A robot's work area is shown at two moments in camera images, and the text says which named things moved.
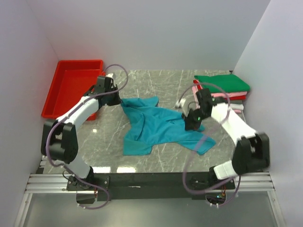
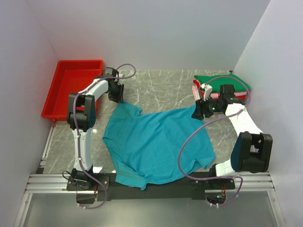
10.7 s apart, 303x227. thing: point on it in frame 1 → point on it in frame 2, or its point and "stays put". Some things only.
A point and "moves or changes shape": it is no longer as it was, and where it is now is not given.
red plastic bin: x=74 y=79 stays put
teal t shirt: x=151 y=126 moves or changes shape
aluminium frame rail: x=55 y=183 stays put
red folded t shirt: x=232 y=98 stays put
